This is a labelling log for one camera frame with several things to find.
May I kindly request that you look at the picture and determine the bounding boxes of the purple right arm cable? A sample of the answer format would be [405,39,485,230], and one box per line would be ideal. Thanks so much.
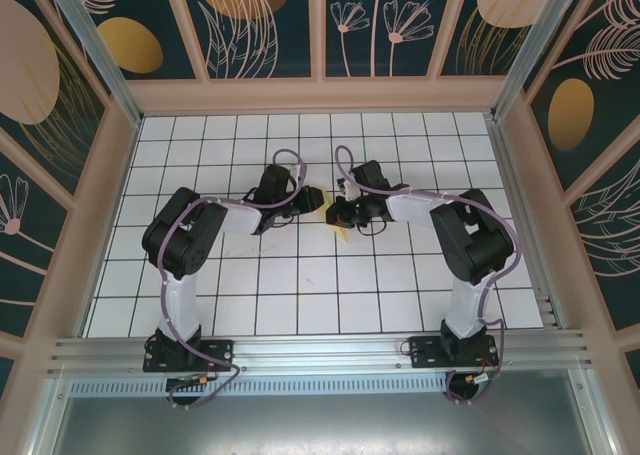
[333,144,525,407]

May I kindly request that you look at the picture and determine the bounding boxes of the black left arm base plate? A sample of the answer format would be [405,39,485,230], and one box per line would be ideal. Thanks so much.
[143,338,236,374]

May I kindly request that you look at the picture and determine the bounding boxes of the long aluminium mounting rail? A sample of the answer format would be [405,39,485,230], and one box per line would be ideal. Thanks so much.
[47,328,594,376]

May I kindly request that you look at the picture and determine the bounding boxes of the aluminium corner post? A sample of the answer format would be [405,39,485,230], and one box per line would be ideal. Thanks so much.
[42,0,144,126]
[492,0,596,121]

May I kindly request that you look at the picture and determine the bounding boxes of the slotted metal cable tray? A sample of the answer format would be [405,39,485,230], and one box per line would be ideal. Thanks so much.
[69,378,454,397]

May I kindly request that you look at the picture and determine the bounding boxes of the grey sheet metal panel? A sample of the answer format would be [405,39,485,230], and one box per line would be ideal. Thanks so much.
[29,367,621,455]

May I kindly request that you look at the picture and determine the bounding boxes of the aluminium side rail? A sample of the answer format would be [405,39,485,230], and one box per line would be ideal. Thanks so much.
[487,114,569,331]

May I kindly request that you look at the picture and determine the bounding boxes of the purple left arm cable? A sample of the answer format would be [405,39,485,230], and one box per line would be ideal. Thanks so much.
[156,147,308,412]

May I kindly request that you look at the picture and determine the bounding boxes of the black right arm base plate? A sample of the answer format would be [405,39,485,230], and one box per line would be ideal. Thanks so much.
[408,334,501,371]

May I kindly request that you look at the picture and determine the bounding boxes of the aluminium frame bar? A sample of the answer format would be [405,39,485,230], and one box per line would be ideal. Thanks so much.
[22,377,71,455]
[569,369,621,455]

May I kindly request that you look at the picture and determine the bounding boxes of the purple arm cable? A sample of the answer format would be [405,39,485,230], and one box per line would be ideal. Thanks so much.
[156,147,308,412]
[333,144,525,407]

